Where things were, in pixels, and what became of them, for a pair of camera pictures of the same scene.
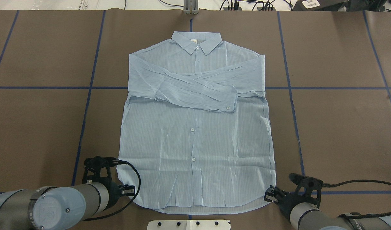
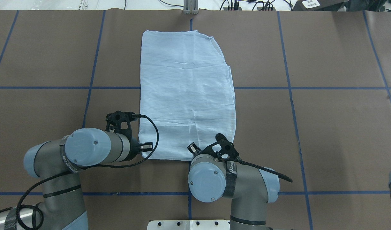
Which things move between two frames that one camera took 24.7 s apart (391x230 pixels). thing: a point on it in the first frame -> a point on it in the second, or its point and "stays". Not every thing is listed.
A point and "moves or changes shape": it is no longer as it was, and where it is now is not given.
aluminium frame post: x=191 y=7 stays
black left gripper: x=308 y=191 -> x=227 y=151
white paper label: x=310 y=3 stays
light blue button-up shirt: x=195 y=137 moves or changes shape
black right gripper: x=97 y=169 -> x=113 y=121
